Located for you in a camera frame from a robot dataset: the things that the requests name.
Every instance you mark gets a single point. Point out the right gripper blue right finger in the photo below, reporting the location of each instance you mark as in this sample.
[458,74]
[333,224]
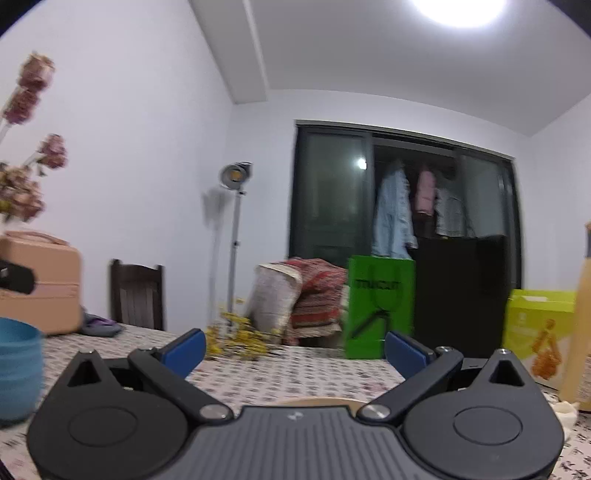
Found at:
[426,373]

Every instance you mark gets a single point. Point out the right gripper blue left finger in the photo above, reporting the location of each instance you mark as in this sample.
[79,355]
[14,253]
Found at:
[164,371]

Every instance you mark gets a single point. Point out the blue bowl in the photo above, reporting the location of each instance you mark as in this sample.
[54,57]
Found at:
[18,400]
[21,345]
[21,375]

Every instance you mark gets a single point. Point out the blue bowl top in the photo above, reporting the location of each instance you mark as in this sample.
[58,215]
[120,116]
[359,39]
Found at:
[18,400]

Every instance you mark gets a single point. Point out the pink small suitcase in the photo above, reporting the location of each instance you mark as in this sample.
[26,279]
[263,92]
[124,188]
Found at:
[53,306]

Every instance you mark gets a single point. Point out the yellow flower branch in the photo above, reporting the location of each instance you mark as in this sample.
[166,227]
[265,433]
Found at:
[232,335]

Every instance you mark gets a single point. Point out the grey purple cloth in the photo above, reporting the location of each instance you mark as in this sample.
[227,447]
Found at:
[96,326]

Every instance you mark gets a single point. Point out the dark wooden chair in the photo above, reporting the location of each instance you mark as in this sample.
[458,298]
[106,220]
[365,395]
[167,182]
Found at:
[137,295]

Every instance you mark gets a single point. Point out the green paper bag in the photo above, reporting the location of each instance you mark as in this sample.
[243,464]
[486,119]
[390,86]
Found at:
[381,299]

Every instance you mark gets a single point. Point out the black paper bag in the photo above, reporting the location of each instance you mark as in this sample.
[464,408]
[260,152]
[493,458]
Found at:
[461,292]

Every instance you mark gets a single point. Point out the yellow-green snack box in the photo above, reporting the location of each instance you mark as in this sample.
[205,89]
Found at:
[538,328]

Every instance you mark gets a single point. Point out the hanging light blue shirt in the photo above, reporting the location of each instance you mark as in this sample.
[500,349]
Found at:
[393,235]

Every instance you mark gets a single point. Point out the patterned blanket on chair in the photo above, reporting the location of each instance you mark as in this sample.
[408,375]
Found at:
[299,299]

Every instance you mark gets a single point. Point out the yellow thermos jug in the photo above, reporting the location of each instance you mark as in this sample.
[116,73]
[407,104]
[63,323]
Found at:
[576,382]

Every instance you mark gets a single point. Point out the hanging pink garment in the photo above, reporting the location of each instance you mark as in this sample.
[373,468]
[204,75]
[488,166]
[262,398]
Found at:
[426,193]

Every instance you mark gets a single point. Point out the dark framed glass door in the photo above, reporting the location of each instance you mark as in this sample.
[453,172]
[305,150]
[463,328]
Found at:
[337,173]

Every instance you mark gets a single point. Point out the studio light on stand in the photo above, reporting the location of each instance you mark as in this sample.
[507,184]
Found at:
[233,177]

